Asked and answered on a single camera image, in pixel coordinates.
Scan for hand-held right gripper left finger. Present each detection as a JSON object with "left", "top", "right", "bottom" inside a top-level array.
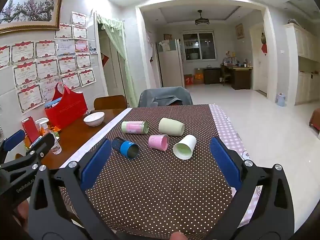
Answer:
[{"left": 29, "top": 139, "right": 118, "bottom": 240}]

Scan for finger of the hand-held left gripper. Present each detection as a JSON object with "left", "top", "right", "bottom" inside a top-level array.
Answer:
[
  {"left": 0, "top": 129, "right": 27, "bottom": 161},
  {"left": 0, "top": 133, "right": 56, "bottom": 178}
]

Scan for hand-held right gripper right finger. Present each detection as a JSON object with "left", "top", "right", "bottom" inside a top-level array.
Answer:
[{"left": 205, "top": 137, "right": 296, "bottom": 240}]

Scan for blue cup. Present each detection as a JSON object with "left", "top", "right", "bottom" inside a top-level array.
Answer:
[{"left": 111, "top": 137, "right": 139, "bottom": 159}]

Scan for white paper cup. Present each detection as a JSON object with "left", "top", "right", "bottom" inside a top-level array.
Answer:
[{"left": 173, "top": 134, "right": 197, "bottom": 159}]

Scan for green pink striped cup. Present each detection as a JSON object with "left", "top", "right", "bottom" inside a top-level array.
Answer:
[{"left": 121, "top": 120, "right": 149, "bottom": 135}]

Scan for pale green cup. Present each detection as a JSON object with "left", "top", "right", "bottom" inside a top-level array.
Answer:
[{"left": 158, "top": 117, "right": 185, "bottom": 136}]

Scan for person's left hand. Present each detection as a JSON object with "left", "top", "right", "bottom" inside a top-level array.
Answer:
[{"left": 14, "top": 201, "right": 30, "bottom": 227}]

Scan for clear plastic bottle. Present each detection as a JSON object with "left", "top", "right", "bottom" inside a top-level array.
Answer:
[{"left": 50, "top": 135, "right": 62, "bottom": 155}]

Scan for red phone box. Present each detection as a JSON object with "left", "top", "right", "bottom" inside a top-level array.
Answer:
[{"left": 22, "top": 116, "right": 42, "bottom": 143}]

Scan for orange snack packet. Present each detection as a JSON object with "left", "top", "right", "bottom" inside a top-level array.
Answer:
[{"left": 40, "top": 124, "right": 62, "bottom": 133}]

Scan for white spray bottle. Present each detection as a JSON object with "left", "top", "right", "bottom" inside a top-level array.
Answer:
[{"left": 35, "top": 118, "right": 50, "bottom": 135}]

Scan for pink checkered tablecloth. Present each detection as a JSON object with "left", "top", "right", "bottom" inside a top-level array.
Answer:
[{"left": 209, "top": 104, "right": 263, "bottom": 220}]

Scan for red tote bag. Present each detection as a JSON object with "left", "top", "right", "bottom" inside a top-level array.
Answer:
[{"left": 44, "top": 82, "right": 88, "bottom": 130}]

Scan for white bowl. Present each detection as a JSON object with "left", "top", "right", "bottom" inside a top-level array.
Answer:
[{"left": 83, "top": 112, "right": 105, "bottom": 127}]

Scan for brown dotted tablecloth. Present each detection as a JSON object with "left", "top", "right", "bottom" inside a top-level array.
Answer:
[{"left": 59, "top": 104, "right": 240, "bottom": 233}]

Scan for group of award certificates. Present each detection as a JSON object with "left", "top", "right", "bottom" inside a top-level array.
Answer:
[{"left": 0, "top": 11, "right": 97, "bottom": 117}]

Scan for blue waste bin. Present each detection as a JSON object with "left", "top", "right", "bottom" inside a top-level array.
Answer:
[{"left": 276, "top": 93, "right": 287, "bottom": 107}]

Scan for wooden desk chair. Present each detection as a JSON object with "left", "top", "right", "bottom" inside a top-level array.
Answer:
[{"left": 220, "top": 65, "right": 232, "bottom": 85}]

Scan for wooden desk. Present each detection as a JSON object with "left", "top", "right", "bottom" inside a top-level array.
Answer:
[{"left": 220, "top": 64, "right": 253, "bottom": 90}]

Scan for dark low cabinet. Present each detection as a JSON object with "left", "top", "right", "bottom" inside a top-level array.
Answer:
[{"left": 204, "top": 67, "right": 222, "bottom": 85}]

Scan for orange cardboard box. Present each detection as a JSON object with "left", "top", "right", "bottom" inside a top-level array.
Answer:
[{"left": 194, "top": 68, "right": 205, "bottom": 85}]

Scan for chair with grey jacket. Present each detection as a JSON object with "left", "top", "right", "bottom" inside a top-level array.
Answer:
[{"left": 138, "top": 86, "right": 193, "bottom": 107}]

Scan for white door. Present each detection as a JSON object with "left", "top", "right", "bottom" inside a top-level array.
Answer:
[{"left": 250, "top": 22, "right": 268, "bottom": 95}]

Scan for red wooden furniture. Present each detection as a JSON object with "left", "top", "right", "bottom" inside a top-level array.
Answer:
[{"left": 309, "top": 107, "right": 320, "bottom": 133}]

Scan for white refrigerator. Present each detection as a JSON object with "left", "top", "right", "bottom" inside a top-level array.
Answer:
[{"left": 157, "top": 39, "right": 185, "bottom": 88}]

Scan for green door curtain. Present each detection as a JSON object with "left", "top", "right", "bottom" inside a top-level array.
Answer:
[{"left": 96, "top": 12, "right": 138, "bottom": 108}]

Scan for window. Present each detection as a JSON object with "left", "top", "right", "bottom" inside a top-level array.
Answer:
[{"left": 182, "top": 30, "right": 216, "bottom": 61}]

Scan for framed blossom painting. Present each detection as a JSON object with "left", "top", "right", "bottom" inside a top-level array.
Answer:
[{"left": 0, "top": 0, "right": 64, "bottom": 34}]

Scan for ceiling fan lamp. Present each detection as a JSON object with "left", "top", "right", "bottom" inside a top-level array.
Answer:
[{"left": 195, "top": 10, "right": 207, "bottom": 26}]

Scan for white wall cabinets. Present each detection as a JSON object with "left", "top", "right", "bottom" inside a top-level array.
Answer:
[{"left": 284, "top": 22, "right": 320, "bottom": 105}]

